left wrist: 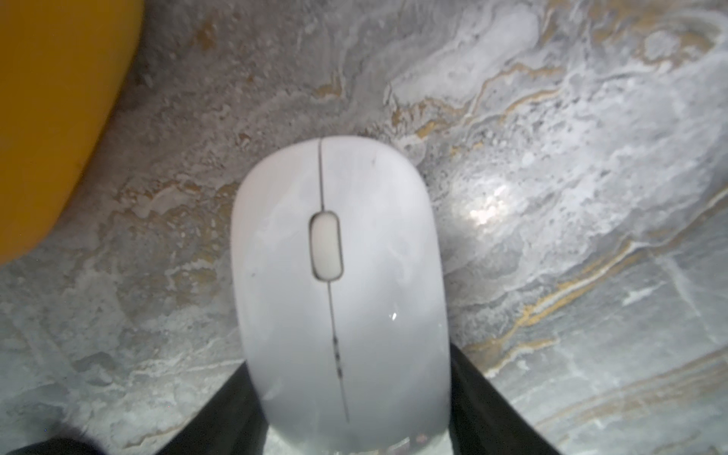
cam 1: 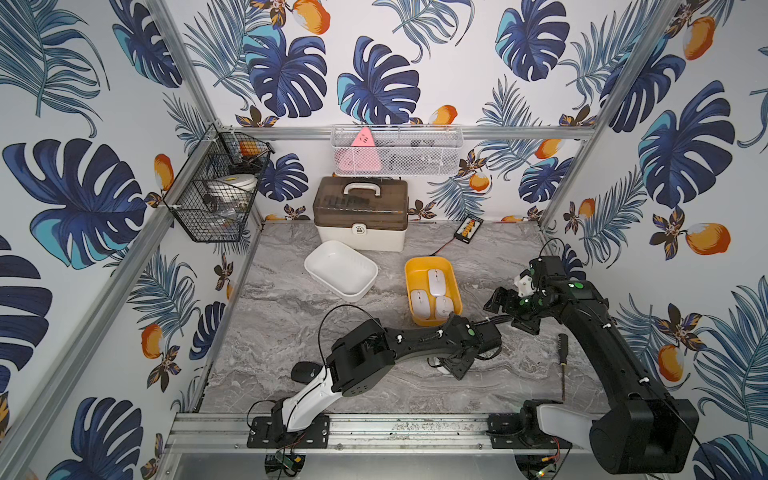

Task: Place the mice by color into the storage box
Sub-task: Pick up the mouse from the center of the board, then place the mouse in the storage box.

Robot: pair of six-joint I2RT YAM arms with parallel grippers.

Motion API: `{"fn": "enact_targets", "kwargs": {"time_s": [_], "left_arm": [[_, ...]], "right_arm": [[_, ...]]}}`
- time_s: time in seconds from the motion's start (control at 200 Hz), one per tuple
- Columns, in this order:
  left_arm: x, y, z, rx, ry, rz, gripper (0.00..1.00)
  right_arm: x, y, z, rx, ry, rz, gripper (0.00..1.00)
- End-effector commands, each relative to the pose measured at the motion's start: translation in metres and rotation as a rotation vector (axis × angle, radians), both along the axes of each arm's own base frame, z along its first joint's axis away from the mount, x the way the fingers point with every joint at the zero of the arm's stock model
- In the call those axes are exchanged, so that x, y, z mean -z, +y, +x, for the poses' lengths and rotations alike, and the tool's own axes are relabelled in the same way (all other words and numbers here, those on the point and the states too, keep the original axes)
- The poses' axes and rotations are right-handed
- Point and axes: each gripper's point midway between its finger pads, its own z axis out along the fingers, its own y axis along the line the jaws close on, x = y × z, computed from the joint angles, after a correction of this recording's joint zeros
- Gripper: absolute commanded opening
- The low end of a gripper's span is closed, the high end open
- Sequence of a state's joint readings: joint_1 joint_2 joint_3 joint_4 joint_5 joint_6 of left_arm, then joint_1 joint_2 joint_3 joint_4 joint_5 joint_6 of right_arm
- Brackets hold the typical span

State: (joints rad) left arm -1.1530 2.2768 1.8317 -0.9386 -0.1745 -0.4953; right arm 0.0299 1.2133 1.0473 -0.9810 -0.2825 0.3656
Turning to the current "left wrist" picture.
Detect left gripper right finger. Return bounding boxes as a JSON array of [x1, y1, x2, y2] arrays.
[[449, 344, 559, 455]]

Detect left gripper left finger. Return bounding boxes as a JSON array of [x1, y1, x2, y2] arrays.
[[159, 364, 267, 455]]

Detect white mouse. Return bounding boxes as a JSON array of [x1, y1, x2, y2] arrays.
[[231, 136, 451, 454]]

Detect yellow storage tray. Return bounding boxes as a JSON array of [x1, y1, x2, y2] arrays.
[[1, 1, 144, 263]]

